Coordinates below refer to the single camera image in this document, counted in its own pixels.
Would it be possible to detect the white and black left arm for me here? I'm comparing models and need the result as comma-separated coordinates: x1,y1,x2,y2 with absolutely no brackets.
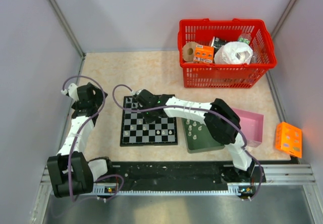
47,83,115,198

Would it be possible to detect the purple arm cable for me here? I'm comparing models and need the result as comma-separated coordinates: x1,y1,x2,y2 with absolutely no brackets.
61,75,125,202
112,84,264,201

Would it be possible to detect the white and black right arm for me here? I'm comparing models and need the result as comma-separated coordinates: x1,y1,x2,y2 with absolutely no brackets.
132,89,255,182

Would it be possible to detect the pink plastic box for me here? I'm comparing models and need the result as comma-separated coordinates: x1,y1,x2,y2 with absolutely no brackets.
233,108,264,148

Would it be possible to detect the aluminium frame rail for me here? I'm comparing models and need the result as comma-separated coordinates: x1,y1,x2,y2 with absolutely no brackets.
48,0,85,59

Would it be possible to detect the dark snack packet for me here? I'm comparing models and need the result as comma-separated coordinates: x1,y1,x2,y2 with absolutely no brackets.
209,36,228,49

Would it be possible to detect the black and grey chessboard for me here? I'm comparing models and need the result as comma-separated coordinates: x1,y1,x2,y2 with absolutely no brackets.
120,110,178,147

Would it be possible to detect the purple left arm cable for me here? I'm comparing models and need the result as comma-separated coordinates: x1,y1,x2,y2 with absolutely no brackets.
61,75,125,202

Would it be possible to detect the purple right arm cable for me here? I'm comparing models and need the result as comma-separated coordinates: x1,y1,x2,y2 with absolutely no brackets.
112,84,264,201

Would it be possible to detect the red plastic shopping basket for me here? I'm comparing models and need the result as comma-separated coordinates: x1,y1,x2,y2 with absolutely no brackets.
177,19,277,88

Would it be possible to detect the white plastic bag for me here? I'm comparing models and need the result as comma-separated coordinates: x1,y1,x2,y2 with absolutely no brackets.
214,41,253,65

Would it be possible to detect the green patterned packet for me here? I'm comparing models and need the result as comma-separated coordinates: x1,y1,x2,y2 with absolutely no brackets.
237,33,252,45

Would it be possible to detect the orange box in basket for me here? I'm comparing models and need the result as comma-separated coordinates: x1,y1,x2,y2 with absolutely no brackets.
193,44,214,64

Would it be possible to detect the brown tape roll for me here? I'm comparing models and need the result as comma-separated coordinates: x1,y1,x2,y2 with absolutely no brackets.
182,41,197,62

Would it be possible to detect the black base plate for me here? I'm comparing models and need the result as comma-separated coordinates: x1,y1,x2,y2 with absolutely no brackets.
97,161,266,192

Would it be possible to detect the orange carton box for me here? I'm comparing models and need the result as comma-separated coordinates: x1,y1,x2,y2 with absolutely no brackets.
275,122,302,158

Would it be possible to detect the green plastic tray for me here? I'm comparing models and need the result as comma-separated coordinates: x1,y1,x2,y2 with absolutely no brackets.
181,119,224,154

